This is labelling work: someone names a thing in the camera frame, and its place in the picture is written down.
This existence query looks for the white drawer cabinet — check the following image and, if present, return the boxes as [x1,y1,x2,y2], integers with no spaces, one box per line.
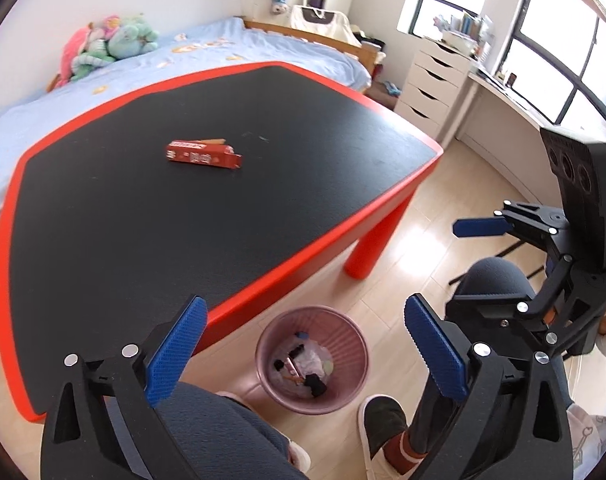
[394,38,474,140]

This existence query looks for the white chair with bag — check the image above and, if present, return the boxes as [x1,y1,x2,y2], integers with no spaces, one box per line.
[289,4,361,47]

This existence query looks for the person leg dark trousers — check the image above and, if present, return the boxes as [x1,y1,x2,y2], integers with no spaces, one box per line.
[155,382,312,479]

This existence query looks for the black slipper foot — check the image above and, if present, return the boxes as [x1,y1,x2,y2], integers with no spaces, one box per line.
[357,394,425,480]

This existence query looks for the red snack box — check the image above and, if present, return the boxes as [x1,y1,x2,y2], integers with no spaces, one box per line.
[165,140,242,170]

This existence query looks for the pink mesh trash bin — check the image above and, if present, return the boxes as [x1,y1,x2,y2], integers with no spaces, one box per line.
[255,306,369,415]

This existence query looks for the red-edged black table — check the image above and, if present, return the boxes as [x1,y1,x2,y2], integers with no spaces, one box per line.
[0,63,442,422]

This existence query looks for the bed with blue sheet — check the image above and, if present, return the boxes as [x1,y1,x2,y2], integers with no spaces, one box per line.
[0,18,371,211]

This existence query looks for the plush toy pile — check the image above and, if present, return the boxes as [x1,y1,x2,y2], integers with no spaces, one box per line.
[53,15,159,88]

